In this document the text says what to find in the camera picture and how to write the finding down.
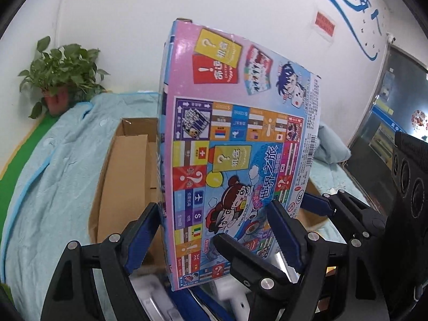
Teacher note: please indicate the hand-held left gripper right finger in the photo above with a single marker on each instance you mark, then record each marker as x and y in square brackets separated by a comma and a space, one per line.
[287, 237]

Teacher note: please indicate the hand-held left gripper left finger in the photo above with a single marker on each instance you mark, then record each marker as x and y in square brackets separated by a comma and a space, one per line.
[144, 237]

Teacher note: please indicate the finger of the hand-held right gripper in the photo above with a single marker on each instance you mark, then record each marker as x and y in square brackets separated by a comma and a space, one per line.
[240, 257]
[322, 204]

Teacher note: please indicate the large cardboard box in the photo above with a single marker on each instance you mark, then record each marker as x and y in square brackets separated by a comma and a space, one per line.
[113, 187]

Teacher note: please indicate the colourful board game box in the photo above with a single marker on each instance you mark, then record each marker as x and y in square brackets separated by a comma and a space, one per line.
[240, 140]

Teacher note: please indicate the silver metal tumbler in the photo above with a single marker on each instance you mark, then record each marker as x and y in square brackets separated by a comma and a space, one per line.
[280, 263]

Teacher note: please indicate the blue silver packet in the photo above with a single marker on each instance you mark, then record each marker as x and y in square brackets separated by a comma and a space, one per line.
[204, 299]

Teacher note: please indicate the grey-blue puffer jacket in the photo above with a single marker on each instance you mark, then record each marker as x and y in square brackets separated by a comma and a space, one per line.
[331, 143]

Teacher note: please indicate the small brown cardboard box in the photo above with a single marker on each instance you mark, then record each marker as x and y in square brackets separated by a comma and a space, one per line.
[127, 174]

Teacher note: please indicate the glass door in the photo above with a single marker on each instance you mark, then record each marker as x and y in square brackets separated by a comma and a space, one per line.
[384, 123]

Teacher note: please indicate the light blue quilted blanket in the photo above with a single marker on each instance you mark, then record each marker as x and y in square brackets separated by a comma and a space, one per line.
[57, 180]

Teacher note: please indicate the potted green plant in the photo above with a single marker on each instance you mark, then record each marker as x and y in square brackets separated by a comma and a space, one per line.
[65, 70]

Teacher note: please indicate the red wall notice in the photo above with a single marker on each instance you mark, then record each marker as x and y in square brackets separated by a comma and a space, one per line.
[325, 23]

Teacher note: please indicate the blue wall decal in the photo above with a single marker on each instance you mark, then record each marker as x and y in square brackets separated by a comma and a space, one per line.
[347, 10]

